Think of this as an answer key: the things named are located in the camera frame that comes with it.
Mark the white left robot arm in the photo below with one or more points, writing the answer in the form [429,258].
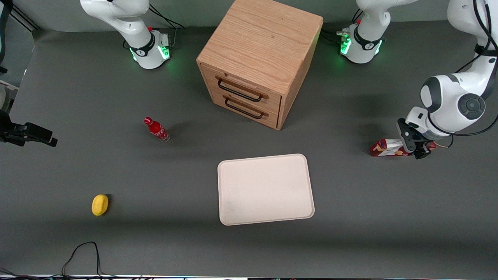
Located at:
[455,97]

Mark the wooden drawer front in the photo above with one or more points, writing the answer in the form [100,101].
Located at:
[274,102]
[272,119]

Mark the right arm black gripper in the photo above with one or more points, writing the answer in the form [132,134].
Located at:
[14,131]

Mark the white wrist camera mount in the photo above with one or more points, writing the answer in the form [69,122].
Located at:
[416,116]
[7,97]

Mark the wooden drawer cabinet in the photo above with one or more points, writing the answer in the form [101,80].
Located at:
[260,42]

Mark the yellow lemon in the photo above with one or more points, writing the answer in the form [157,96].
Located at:
[100,205]

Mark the white rectangular tray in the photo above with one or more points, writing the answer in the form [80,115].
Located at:
[264,190]

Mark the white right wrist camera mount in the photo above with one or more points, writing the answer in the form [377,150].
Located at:
[7,97]

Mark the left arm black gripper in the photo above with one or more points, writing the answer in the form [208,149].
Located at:
[423,150]

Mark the red cookie box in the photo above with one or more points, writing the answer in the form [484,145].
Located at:
[383,147]

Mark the red cola bottle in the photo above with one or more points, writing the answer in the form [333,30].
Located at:
[156,130]

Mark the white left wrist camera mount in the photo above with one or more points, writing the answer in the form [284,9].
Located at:
[416,116]

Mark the black metal frame bar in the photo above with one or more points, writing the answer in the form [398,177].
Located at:
[25,20]

